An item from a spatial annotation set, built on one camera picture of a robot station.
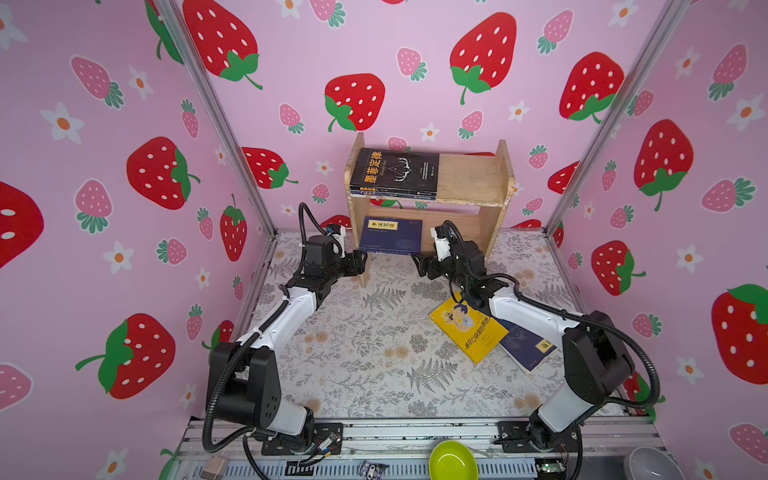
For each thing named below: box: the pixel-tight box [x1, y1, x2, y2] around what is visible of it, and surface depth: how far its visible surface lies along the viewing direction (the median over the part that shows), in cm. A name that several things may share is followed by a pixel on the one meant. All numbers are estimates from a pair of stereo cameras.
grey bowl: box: [624, 445, 686, 480], surface depth 69 cm
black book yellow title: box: [350, 147, 440, 193], surface depth 73 cm
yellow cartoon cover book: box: [429, 291, 509, 364], surface depth 93 cm
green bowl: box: [428, 440, 479, 480], surface depth 71 cm
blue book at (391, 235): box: [359, 216, 423, 254], surface depth 91 cm
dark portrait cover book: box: [350, 190, 437, 200], surface depth 70 cm
